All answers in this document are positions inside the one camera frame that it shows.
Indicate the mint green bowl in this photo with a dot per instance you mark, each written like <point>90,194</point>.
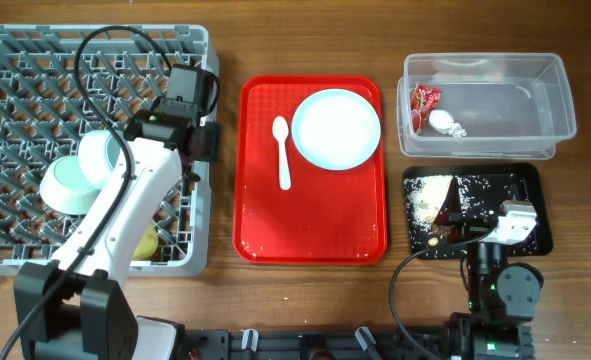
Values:
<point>65,189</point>

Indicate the yellow plastic cup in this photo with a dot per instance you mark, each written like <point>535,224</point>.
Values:
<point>147,245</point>

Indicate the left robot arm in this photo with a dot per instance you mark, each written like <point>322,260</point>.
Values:
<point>74,306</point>

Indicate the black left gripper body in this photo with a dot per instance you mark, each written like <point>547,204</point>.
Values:
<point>210,141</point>

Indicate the black tray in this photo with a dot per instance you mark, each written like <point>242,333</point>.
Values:
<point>482,189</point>

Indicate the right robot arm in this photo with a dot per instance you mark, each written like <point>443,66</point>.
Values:
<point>502,296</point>

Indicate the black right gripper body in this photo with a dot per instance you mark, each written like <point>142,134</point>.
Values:
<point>470,228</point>

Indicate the large light blue plate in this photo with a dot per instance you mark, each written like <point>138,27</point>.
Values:
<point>336,129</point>

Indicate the red snack wrapper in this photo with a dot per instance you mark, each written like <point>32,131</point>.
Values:
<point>424,99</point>

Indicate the small light blue bowl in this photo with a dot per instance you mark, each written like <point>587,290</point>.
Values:
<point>98,154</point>

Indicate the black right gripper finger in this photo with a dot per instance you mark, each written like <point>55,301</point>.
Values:
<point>450,212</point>
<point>516,191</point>

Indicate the red plastic tray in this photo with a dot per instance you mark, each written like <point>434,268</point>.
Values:
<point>326,217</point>

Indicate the white tissue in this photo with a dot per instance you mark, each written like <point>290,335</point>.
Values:
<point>443,122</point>

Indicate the food scraps with rice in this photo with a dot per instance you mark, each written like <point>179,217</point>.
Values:
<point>445,211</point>

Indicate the grey dishwasher rack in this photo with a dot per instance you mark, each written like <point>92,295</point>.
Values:
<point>57,83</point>

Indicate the white plastic spoon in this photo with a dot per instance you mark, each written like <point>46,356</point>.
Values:
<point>280,131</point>

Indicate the clear plastic bin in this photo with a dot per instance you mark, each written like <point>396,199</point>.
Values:
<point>511,105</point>

